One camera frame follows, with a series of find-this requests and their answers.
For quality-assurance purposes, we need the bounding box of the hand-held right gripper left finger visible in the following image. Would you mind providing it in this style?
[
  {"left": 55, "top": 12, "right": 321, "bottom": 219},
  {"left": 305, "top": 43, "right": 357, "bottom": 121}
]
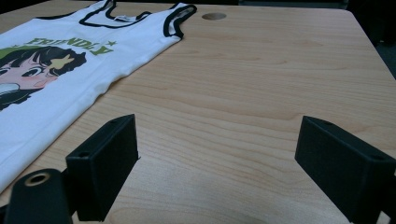
[{"left": 65, "top": 114, "right": 139, "bottom": 222}]

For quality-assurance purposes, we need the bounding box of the white printed tank top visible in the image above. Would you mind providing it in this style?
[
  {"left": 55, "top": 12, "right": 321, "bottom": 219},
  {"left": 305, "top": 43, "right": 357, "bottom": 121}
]
[{"left": 0, "top": 0, "right": 198, "bottom": 194}]

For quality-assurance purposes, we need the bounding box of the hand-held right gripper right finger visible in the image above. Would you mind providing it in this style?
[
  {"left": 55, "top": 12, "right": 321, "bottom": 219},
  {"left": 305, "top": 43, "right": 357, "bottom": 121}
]
[{"left": 294, "top": 115, "right": 396, "bottom": 224}]

